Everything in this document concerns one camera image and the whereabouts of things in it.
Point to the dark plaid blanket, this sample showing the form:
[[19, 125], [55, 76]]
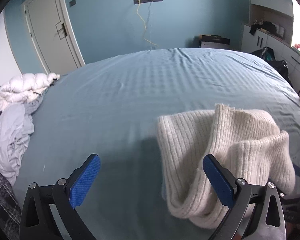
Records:
[[10, 212]]

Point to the dark wall light switch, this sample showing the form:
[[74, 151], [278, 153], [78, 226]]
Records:
[[72, 3]]

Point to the white cabinet with dark handles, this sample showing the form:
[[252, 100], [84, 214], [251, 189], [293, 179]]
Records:
[[281, 51]]

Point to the light grey crumpled sheet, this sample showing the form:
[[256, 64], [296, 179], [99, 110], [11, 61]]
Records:
[[16, 127]]

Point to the black bag on floor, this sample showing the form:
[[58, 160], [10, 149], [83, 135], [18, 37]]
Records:
[[281, 66]]

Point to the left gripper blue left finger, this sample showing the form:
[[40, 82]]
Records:
[[37, 221]]

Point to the black clothing on counter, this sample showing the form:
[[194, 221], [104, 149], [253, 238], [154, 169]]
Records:
[[267, 26]]

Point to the white panel door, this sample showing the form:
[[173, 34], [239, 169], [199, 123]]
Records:
[[52, 35]]

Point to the blue and cream knit sweater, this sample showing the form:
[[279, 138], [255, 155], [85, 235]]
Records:
[[247, 142]]

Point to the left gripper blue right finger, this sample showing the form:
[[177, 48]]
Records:
[[267, 219]]

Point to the blue bed sheet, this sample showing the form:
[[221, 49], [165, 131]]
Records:
[[111, 108]]

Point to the black and white box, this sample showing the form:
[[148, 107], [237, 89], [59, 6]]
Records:
[[214, 41]]

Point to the white puffy duvet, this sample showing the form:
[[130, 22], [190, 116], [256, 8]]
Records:
[[25, 88]]

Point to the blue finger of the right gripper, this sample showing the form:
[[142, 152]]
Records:
[[291, 203]]

